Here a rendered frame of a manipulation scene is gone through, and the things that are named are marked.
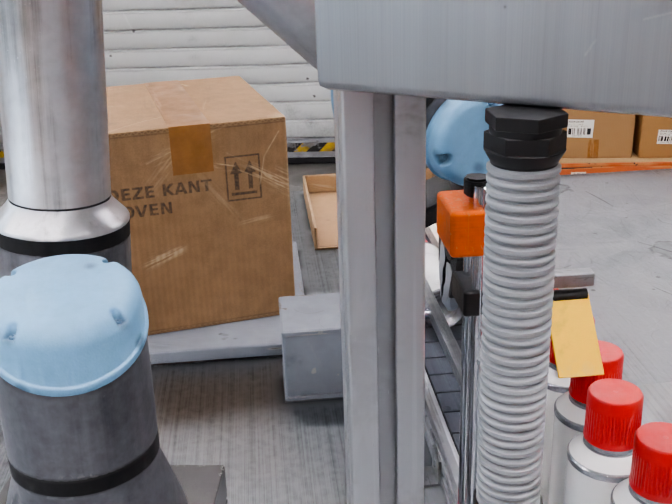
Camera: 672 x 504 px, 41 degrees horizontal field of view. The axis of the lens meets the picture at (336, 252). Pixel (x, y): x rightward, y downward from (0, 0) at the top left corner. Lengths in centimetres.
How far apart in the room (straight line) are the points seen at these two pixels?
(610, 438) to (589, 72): 27
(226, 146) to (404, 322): 63
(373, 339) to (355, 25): 19
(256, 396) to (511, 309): 69
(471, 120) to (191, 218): 54
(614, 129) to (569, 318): 381
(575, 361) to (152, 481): 34
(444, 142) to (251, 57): 422
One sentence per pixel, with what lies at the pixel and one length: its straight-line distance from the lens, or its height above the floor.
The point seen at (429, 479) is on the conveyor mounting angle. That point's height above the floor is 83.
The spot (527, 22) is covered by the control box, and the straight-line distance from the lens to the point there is 38.
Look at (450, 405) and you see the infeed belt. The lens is 94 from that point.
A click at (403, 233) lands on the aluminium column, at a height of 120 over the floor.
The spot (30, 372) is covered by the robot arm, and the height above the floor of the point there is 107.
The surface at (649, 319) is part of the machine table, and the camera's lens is 127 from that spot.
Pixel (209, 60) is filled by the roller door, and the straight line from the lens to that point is 491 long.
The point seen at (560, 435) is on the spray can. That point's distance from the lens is 64.
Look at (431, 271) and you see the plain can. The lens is 112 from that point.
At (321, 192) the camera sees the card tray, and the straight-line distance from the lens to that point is 175.
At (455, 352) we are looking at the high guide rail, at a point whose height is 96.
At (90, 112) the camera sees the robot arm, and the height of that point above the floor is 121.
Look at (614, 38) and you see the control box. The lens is 37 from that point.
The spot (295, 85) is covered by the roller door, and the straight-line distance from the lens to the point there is 488.
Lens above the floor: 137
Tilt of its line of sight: 22 degrees down
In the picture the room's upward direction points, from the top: 2 degrees counter-clockwise
